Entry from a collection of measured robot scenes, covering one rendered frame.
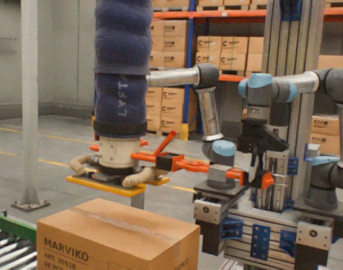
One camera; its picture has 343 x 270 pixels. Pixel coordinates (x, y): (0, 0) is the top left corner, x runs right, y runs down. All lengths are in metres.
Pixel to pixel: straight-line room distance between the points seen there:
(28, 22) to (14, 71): 8.08
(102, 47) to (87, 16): 11.20
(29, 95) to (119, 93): 3.04
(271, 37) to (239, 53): 6.84
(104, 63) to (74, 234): 0.70
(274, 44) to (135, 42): 0.82
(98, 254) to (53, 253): 0.26
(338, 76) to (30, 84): 3.47
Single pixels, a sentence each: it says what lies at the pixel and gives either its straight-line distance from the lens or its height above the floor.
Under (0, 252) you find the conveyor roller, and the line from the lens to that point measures 2.51.
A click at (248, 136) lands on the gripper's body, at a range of 1.34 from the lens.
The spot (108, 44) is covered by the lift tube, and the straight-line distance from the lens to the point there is 1.51.
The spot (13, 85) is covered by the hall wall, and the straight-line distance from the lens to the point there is 12.51.
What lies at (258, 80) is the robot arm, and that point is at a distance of 1.30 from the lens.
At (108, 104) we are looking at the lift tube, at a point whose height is 1.48.
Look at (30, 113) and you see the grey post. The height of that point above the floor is 1.09.
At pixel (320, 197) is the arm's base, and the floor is 1.09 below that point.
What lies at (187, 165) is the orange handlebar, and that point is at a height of 1.28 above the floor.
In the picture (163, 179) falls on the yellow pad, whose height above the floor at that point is 1.16.
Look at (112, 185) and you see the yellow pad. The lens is 1.54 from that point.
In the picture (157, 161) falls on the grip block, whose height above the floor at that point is 1.28.
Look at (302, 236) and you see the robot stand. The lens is 1.83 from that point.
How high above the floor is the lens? 1.62
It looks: 9 degrees down
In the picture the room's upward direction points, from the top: 3 degrees clockwise
